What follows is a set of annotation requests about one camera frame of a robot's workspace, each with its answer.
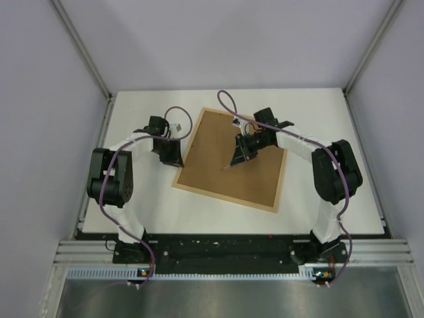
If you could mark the right aluminium corner post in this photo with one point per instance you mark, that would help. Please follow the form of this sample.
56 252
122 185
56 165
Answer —
382 30

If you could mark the light wooden picture frame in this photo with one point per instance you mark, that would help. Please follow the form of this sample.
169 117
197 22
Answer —
256 183

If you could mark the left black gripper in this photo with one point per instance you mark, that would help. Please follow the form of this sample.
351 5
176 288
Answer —
176 156

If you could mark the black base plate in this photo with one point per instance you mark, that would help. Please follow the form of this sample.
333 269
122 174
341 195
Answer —
229 254

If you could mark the aluminium corner post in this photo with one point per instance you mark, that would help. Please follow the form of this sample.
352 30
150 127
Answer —
81 49
382 30

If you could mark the left aluminium corner post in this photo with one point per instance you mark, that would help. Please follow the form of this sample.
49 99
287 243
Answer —
81 49

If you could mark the aluminium front rail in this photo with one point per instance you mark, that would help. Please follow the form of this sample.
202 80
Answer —
365 252

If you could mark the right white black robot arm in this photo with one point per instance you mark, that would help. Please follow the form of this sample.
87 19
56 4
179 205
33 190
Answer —
336 175

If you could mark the grey slotted cable duct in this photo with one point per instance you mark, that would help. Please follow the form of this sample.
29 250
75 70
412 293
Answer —
139 274

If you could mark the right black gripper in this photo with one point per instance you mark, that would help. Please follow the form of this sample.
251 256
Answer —
242 152

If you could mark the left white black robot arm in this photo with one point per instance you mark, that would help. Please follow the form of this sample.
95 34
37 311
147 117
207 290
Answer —
111 173

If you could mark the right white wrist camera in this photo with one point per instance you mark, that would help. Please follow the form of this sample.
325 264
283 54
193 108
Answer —
241 124

